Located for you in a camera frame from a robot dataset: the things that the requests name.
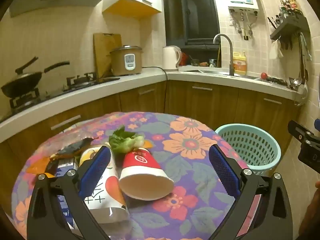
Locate wooden base cabinets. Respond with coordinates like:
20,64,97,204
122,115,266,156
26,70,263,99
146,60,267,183
0,80,300,160

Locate teal plastic basket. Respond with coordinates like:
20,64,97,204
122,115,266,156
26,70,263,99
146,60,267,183
214,123,282,177

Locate hanging steel ladles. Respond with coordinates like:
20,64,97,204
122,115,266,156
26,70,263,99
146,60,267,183
290,32,313,105

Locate black wok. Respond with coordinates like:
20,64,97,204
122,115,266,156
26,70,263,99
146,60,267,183
1,61,70,98

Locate dark window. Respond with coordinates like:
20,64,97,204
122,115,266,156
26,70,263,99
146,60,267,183
162,0,220,52

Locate white hanging cloth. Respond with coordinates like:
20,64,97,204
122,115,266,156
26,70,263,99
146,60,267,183
270,40,284,60

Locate white electric kettle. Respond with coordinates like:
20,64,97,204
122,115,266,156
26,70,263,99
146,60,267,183
163,45,182,70

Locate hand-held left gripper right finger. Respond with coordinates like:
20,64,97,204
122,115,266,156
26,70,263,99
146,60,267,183
207,144,293,240

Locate white countertop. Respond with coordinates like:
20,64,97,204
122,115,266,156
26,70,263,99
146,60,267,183
0,65,303,143

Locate green leafy vegetable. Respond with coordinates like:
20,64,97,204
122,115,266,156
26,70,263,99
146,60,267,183
109,125,145,154

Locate brown rice cooker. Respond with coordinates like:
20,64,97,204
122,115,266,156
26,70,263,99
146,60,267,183
109,45,143,76

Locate dark wall rack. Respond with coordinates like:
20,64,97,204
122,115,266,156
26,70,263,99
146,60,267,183
270,15,312,42

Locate dark utensil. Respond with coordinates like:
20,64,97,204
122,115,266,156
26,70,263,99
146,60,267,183
266,76,288,85

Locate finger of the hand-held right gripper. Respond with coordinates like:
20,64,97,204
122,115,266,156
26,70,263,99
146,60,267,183
287,120,316,146

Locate steel sink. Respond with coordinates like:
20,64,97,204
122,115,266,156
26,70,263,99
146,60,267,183
184,69,272,83

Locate black gas stove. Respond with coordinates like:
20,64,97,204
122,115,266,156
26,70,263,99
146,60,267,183
0,72,120,120

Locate steel faucet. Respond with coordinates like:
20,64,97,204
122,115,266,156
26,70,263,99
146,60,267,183
213,33,235,76

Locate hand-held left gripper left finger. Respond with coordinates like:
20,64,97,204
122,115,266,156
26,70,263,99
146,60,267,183
26,145,113,240

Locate wooden cutting board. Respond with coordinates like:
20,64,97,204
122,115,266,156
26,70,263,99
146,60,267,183
93,32,123,78

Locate white snack bag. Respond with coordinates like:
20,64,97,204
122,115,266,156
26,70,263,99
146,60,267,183
80,146,130,224

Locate person's right forearm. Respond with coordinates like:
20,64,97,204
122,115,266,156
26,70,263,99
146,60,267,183
299,180,320,240

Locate red paper cup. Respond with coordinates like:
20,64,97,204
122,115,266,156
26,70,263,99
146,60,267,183
119,149,174,201

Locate row of seasoning bottles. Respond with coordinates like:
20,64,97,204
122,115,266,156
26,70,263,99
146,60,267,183
279,0,304,18

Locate yellow oil bottle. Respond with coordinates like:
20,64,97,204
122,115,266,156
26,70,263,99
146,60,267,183
232,51,248,76

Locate black power cable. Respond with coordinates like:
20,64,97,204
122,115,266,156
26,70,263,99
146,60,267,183
141,66,167,114

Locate floral tablecloth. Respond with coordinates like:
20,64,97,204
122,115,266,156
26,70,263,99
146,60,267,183
11,111,253,240

